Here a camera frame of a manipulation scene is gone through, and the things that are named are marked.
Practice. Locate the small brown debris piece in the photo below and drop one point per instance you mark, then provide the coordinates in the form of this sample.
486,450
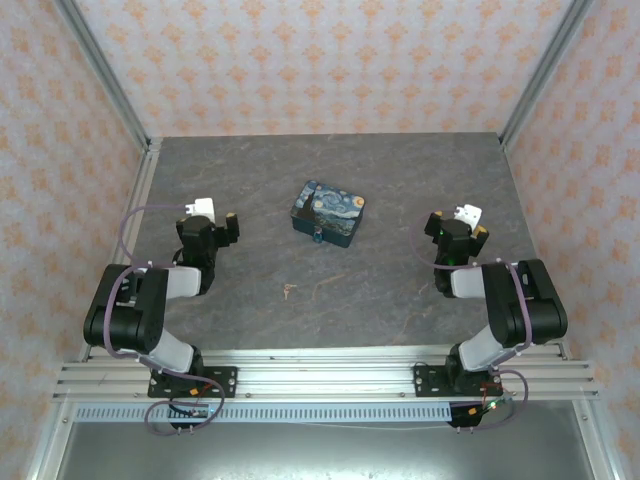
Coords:
287,290

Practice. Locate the starry night print tin box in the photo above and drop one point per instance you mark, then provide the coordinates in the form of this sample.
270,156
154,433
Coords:
327,207

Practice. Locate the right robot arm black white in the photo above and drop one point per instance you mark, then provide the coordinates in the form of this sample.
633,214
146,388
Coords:
520,310

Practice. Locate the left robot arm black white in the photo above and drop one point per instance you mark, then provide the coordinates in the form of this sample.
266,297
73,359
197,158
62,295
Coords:
130,315

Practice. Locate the small circuit board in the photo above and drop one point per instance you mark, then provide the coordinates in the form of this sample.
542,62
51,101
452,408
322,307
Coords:
490,406
200,412

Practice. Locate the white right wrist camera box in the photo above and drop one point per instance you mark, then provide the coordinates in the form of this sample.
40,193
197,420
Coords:
470,213

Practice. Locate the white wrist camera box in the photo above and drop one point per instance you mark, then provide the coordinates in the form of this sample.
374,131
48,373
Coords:
470,213
202,207

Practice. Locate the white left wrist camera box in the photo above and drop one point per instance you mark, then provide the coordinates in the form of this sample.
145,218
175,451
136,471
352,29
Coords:
202,207

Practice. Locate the aluminium table side rail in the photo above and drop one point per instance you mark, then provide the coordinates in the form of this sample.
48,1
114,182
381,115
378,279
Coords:
145,185

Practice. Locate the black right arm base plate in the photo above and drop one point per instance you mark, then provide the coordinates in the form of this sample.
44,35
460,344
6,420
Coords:
430,381

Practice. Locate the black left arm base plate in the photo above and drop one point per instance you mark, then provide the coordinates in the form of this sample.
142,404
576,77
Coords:
222,381

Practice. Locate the aluminium frame post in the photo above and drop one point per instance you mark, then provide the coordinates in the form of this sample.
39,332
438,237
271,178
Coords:
105,75
545,75

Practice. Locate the aluminium mounting rail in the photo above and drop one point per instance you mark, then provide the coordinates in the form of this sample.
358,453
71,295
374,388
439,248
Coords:
325,377

